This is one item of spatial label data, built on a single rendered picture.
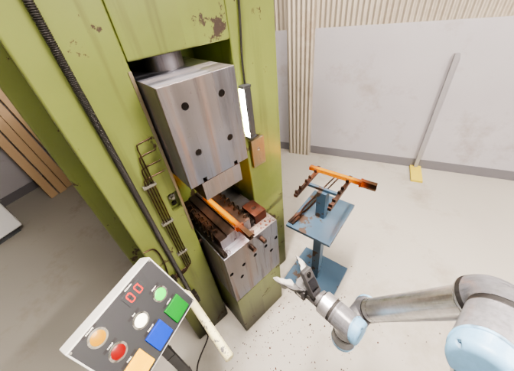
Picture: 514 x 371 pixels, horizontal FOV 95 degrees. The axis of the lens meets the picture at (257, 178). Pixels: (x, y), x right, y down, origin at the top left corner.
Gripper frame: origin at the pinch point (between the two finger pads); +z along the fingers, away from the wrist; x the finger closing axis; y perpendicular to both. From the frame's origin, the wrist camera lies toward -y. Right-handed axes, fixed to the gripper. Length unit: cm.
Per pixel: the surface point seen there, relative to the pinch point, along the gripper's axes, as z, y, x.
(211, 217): 50, 1, -7
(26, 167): 360, 52, -110
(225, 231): 36.0, 1.0, -6.9
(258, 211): 34.3, 2.0, 15.5
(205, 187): 33.0, -33.9, -11.6
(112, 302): 23, -20, -59
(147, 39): 47, -88, -10
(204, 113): 33, -64, -4
